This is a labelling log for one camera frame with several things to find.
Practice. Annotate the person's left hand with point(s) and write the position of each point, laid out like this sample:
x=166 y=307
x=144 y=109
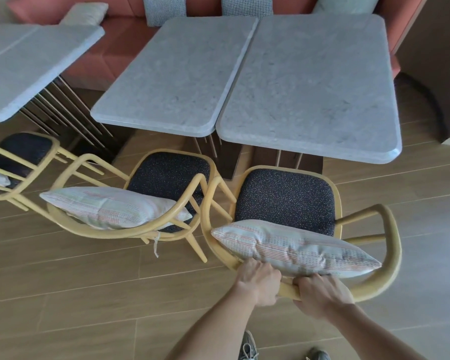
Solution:
x=258 y=283

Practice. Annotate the person's right hand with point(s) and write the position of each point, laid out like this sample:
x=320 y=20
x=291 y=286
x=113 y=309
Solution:
x=324 y=296

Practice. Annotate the person's left fingers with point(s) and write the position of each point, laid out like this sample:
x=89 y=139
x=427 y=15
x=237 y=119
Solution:
x=258 y=266

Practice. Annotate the person's right fingers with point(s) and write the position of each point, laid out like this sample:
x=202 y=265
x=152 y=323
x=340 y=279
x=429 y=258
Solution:
x=313 y=281

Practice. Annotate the yellow chair with dark seat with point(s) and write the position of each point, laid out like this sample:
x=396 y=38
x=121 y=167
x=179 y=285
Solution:
x=165 y=174
x=285 y=198
x=20 y=148

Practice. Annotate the person's right forearm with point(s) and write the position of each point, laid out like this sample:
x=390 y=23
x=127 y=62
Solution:
x=378 y=333

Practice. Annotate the person's left forearm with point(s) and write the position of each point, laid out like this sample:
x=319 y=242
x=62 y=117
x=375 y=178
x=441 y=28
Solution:
x=213 y=329

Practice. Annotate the person's grey right shoe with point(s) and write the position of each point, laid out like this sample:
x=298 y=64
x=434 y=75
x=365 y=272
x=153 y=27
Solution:
x=318 y=355

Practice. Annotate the person's grey shoe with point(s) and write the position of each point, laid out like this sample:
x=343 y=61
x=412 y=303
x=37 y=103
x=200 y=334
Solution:
x=247 y=346
x=318 y=355

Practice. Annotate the person's grey left shoe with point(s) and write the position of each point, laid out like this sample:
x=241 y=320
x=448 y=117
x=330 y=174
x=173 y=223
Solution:
x=247 y=346

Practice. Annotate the white fabric tie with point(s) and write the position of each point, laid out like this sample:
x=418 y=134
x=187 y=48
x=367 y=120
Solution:
x=156 y=244

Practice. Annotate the grey marble table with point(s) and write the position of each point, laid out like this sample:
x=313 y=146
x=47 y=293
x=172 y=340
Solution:
x=176 y=74
x=311 y=82
x=30 y=63

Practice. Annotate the brown wooden partition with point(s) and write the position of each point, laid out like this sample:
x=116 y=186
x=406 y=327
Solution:
x=435 y=52

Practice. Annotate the checked grey cushion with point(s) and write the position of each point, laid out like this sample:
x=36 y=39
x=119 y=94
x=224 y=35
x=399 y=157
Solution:
x=165 y=9
x=247 y=5

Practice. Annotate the salmon pink bench sofa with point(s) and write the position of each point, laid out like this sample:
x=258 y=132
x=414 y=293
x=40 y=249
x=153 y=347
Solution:
x=108 y=52

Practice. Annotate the pale green cushion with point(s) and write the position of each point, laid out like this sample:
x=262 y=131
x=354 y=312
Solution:
x=347 y=3

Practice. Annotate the white patterned cushion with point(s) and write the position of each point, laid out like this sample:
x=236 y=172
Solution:
x=84 y=13

